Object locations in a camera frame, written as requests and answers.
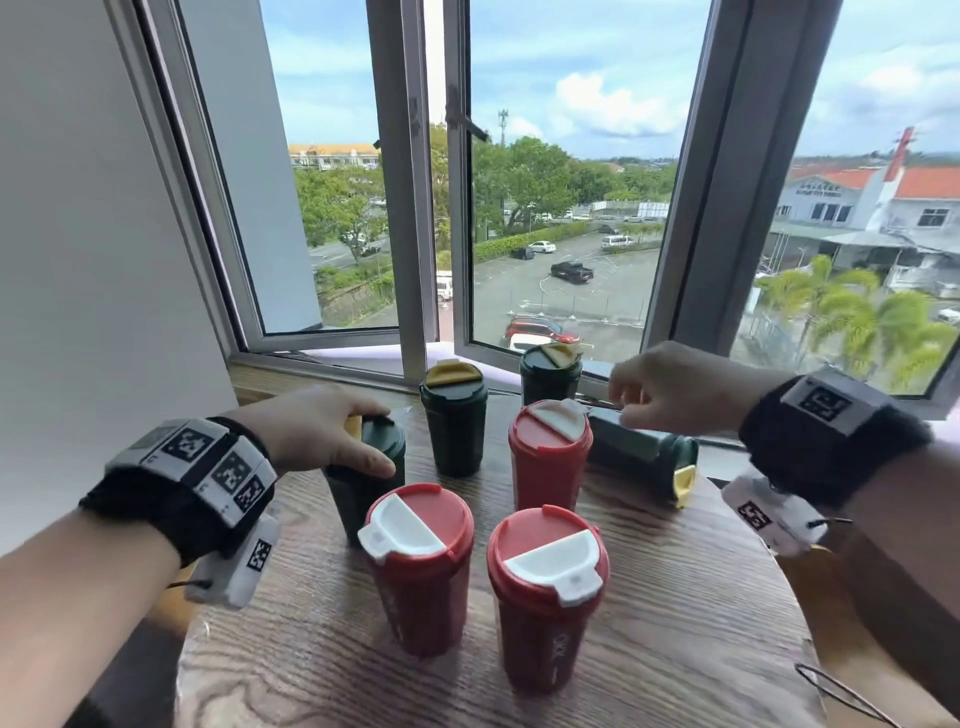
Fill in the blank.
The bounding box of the person's right hand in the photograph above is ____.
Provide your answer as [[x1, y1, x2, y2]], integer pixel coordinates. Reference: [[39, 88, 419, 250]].
[[607, 341, 796, 440]]

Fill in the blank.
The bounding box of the person's left hand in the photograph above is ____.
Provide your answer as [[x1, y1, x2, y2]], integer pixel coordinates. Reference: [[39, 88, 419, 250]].
[[227, 384, 398, 480]]

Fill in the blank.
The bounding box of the dark green cup yellow lid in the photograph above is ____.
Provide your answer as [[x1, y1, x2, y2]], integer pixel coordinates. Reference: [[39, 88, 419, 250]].
[[419, 358, 489, 479], [324, 414, 407, 547], [587, 407, 700, 510], [519, 342, 584, 408]]

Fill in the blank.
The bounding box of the person's left forearm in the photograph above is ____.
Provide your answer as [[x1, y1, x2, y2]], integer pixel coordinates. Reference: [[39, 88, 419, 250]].
[[0, 508, 189, 728]]

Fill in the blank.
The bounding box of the person's right forearm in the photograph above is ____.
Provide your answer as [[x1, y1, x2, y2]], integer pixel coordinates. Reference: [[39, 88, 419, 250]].
[[838, 441, 960, 654]]

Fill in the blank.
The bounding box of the red cup white lid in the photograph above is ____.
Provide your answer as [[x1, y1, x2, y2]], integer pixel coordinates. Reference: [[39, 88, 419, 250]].
[[486, 504, 611, 695], [357, 483, 476, 660], [508, 398, 594, 513]]

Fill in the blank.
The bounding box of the wooden window sill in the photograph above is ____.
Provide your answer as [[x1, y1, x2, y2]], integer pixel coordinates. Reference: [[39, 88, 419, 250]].
[[227, 351, 526, 411]]

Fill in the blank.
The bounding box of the red car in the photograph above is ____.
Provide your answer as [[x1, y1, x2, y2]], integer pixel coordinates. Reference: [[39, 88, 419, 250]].
[[503, 315, 582, 348]]

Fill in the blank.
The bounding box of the black wristband with marker tags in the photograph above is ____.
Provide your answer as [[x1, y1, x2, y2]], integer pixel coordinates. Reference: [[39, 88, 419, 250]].
[[738, 365, 936, 509], [78, 416, 279, 569]]

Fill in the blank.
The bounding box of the palm tree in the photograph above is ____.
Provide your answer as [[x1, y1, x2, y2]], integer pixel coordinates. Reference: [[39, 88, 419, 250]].
[[756, 254, 959, 393]]

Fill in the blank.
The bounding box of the grey open window sash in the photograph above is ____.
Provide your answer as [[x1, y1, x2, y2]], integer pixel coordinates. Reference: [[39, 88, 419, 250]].
[[138, 0, 441, 385]]

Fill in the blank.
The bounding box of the building with yellow roof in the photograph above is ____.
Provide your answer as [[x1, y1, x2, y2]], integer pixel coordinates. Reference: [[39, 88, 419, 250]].
[[288, 142, 382, 173]]

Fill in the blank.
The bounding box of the white building orange roof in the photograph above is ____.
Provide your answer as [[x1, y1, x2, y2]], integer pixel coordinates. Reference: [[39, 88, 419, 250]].
[[763, 126, 960, 300]]

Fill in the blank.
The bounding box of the fixed window pane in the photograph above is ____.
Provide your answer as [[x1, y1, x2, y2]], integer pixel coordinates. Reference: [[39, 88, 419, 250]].
[[729, 0, 960, 421]]

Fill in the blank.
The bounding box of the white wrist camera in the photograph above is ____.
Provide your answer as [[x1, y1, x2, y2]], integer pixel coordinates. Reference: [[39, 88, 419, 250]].
[[720, 472, 831, 558], [183, 513, 283, 611]]

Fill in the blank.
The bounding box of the grey window sash with handle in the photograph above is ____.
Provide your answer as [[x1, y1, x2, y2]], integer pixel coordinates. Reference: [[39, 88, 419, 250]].
[[442, 0, 723, 380]]

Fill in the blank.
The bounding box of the grey window post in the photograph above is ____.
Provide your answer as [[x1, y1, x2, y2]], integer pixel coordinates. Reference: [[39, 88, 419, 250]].
[[643, 0, 847, 359]]

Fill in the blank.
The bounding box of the thin black wire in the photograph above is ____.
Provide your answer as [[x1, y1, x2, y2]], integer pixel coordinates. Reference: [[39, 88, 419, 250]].
[[794, 663, 903, 728]]

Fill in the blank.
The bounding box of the grey window handle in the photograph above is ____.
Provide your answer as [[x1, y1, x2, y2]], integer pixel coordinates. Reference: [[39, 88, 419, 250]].
[[446, 85, 491, 143]]

